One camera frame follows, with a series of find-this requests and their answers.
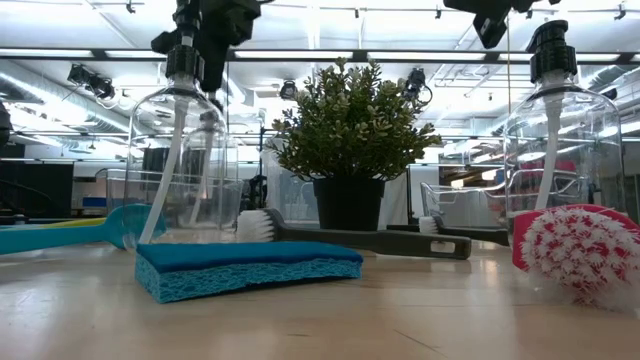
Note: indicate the tall frosted plastic bin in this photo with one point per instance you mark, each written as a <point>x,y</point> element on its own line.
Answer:
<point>290,200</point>

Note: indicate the red dish brush white bristles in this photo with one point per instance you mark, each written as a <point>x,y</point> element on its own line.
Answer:
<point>575,250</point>

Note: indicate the artificial green plant black pot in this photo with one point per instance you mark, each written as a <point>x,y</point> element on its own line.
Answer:
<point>350,125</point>

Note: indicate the clear plastic bin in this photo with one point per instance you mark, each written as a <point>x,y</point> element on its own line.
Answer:
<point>114,195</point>

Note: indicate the black cabinet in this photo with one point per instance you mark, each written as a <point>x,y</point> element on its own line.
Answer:
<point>35,190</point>

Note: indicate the black aluminium rig frame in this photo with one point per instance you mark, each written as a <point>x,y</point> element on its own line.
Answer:
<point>360,56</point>

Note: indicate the grey dish brush white bristles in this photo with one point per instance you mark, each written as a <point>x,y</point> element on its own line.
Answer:
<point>380,242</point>
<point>470,234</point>

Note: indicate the teal dish brush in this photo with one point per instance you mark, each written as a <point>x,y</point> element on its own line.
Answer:
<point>50,237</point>

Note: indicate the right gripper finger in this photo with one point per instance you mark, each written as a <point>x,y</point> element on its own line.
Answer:
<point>491,30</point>

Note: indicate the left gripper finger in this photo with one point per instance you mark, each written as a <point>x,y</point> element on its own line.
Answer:
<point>214,65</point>
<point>187,20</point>

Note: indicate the black ceiling spotlight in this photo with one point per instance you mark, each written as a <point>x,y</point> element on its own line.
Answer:
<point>288,91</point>
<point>415,80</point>
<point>92,82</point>
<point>611,94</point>

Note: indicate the blue box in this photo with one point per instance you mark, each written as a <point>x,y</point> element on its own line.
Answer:
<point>94,202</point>

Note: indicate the dark blue scrub sponge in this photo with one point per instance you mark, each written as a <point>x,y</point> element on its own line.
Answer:
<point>240,260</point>

